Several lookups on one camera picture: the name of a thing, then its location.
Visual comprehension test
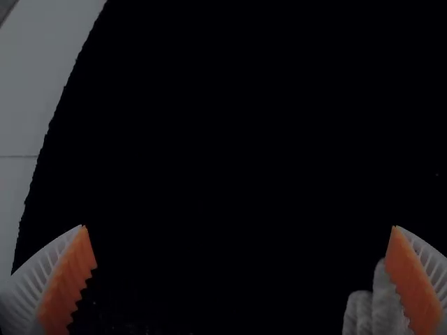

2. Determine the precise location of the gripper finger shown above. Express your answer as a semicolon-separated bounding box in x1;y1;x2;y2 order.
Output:
0;224;98;335
383;225;447;335

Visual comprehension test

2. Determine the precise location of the pale towel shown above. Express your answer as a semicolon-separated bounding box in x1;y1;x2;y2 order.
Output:
342;258;412;335

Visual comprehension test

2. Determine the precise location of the black mat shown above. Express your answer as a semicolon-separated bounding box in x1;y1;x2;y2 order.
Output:
10;0;447;335

